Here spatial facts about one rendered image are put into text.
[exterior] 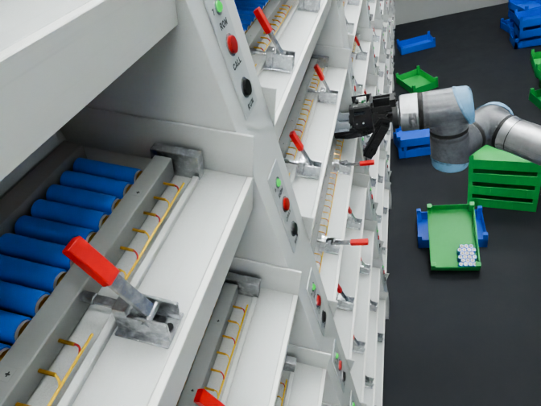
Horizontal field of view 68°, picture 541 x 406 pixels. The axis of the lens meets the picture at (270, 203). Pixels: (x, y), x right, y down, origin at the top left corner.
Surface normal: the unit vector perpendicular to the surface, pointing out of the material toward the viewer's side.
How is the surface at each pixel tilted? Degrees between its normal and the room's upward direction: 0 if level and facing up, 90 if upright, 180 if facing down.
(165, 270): 19
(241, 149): 90
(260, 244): 90
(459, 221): 26
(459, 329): 0
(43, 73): 109
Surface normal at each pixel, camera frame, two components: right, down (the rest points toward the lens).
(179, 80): -0.23, 0.66
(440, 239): -0.35, -0.38
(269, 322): 0.04, -0.72
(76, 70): 0.97, 0.19
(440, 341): -0.27, -0.74
